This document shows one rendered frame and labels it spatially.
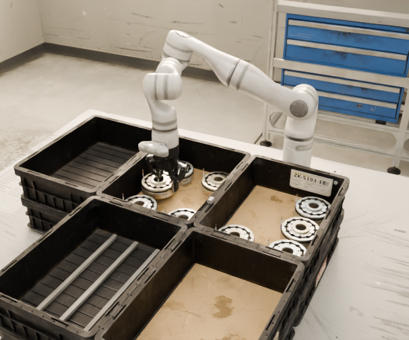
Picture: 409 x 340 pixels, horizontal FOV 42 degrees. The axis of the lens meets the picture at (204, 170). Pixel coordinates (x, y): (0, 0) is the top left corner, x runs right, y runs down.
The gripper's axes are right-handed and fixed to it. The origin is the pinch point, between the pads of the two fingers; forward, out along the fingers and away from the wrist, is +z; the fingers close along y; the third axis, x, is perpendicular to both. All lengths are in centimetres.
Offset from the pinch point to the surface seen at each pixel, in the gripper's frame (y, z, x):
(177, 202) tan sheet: -3.7, 4.5, 0.7
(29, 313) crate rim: -5, -5, 60
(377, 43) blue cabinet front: -19, 10, -188
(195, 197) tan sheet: -7.4, 4.5, -3.7
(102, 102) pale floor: 179, 86, -184
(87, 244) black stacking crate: 7.3, 4.7, 28.5
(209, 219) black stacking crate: -20.6, -2.7, 12.2
